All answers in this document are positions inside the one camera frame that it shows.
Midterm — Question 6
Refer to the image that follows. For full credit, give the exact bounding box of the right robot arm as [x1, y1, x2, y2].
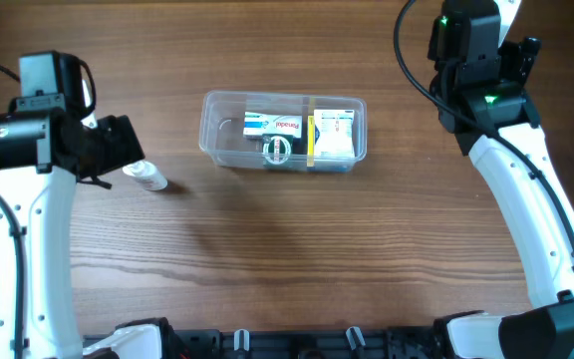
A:
[429, 1, 574, 358]

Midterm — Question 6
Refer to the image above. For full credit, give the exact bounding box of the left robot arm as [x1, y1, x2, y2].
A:
[0, 51, 144, 358]

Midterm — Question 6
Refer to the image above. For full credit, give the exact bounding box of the blue VapoDrops box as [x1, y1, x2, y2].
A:
[306, 114, 356, 172]

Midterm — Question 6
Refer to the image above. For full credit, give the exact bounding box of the white medicine box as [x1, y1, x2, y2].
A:
[313, 110, 355, 158]

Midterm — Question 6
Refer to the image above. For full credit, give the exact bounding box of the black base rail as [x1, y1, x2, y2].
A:
[81, 326, 447, 359]

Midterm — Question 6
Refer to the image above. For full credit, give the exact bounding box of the white Panadol box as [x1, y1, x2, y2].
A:
[243, 112, 302, 139]

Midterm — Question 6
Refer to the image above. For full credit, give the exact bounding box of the green Zam-Buk box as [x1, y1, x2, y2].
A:
[262, 134, 293, 168]

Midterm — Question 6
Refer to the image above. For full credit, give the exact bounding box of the clear plastic container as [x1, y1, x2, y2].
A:
[199, 91, 368, 173]

